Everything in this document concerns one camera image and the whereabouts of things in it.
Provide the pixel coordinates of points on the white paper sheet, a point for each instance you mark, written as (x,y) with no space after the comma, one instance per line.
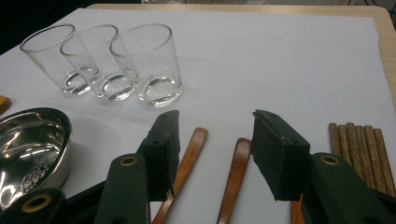
(249,62)

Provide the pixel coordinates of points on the steel bowl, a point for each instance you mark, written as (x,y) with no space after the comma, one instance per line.
(31,140)

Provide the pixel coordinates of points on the square wooden coaster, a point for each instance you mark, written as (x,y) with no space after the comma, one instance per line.
(4,105)

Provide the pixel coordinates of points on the row of wooden chopsticks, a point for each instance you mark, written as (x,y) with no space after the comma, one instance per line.
(364,152)

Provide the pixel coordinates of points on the clear drinking glass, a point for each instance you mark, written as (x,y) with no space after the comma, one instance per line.
(93,62)
(149,68)
(46,59)

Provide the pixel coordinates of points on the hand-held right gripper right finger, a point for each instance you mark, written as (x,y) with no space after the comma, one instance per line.
(280,155)

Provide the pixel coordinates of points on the wooden spoon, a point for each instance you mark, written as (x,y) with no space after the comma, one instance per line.
(235,180)
(188,161)
(296,213)

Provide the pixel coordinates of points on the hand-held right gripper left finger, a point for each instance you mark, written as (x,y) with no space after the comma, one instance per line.
(162,155)

